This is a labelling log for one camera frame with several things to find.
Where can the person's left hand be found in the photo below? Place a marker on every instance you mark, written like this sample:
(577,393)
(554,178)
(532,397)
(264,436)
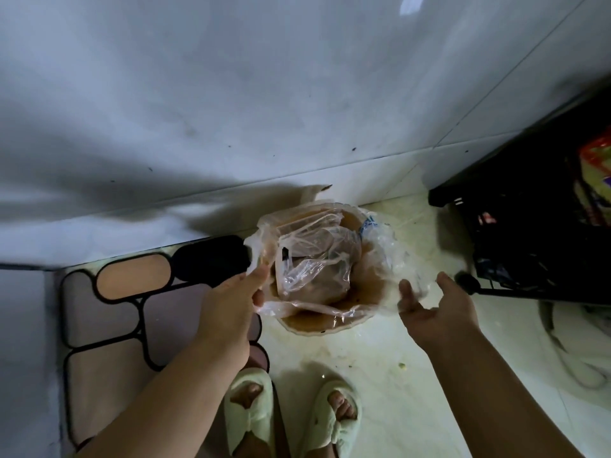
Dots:
(228,312)

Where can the person's right hand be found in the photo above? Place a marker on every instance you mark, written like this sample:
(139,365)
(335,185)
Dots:
(441,319)

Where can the person's left thumb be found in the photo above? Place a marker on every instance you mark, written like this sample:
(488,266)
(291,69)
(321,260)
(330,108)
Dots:
(258,298)

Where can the person's right thumb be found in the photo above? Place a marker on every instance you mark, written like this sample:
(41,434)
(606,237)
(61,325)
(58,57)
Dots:
(451,289)

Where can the clear plastic bag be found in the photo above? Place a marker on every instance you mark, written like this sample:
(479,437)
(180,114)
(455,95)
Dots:
(310,262)

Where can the person's right forearm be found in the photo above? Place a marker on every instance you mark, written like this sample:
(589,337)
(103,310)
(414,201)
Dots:
(496,400)

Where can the person's left forearm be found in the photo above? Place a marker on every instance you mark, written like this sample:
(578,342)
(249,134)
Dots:
(176,400)

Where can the brown plastic waste bin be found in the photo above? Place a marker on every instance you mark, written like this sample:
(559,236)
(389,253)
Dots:
(355,300)

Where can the person's left foot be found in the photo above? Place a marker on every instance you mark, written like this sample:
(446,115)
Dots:
(249,393)

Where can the person's foot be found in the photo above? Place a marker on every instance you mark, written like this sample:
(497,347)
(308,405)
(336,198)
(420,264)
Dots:
(249,393)
(342,406)

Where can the black storage rack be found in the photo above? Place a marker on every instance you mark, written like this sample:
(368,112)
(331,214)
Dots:
(515,195)

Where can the pale green left slipper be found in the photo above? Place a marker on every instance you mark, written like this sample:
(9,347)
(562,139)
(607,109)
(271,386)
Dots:
(253,424)

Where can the pale green slipper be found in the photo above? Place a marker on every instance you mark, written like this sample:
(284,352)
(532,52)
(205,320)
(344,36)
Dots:
(329,434)
(253,424)

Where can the person's right foot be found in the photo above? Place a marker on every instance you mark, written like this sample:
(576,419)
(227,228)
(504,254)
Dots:
(342,406)

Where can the pebble pattern floor mat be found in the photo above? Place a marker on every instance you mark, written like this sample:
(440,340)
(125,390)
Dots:
(119,324)

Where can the pale green right slipper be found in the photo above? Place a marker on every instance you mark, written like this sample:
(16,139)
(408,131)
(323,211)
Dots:
(329,434)

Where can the red and yellow packet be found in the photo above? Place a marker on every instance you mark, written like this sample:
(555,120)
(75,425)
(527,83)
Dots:
(596,176)

